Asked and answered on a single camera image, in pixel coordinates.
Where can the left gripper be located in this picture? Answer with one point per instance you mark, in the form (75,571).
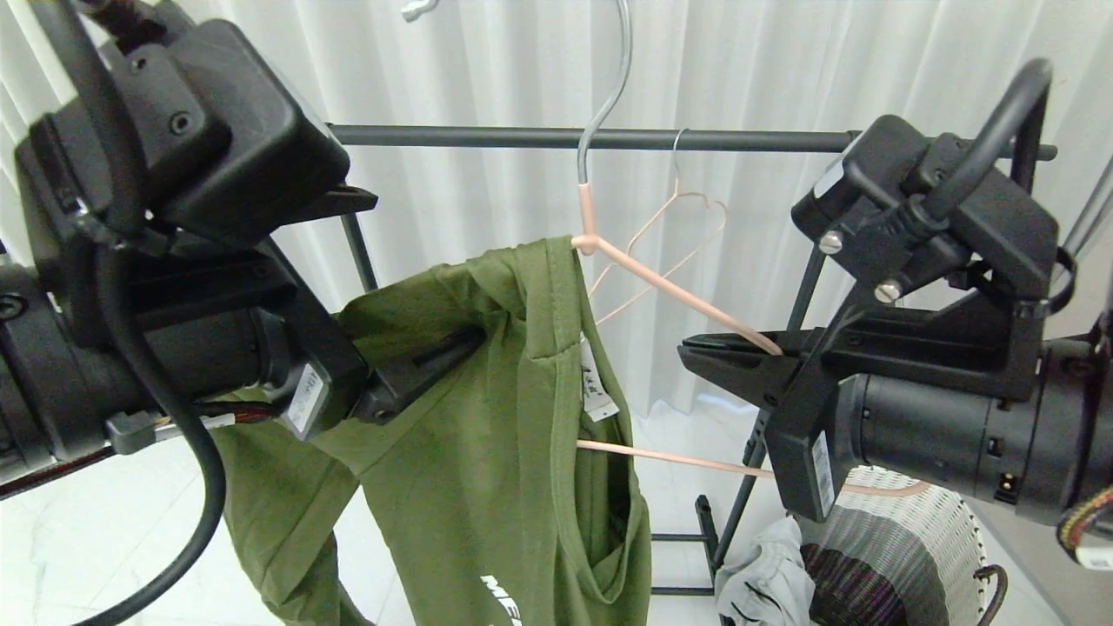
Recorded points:
(330,348)

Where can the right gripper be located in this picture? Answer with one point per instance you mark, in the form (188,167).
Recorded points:
(922,443)

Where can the green long-sleeved shirt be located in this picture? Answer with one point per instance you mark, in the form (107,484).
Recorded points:
(469,487)

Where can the pink clothes hanger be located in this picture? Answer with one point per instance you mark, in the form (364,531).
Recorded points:
(676,169)
(589,217)

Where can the pale grey shorts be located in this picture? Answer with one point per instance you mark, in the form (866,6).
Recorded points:
(765,574)

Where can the white laundry basket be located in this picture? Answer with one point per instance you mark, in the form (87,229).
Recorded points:
(922,539)

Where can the black clothes rack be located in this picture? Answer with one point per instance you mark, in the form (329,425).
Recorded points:
(487,136)

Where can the white curtain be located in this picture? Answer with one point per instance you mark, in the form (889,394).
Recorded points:
(487,69)

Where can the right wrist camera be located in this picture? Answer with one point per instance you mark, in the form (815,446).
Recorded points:
(1000,217)

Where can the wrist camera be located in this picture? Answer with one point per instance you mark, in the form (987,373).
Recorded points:
(1000,217)
(217,130)

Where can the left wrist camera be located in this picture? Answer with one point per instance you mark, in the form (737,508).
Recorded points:
(217,130)

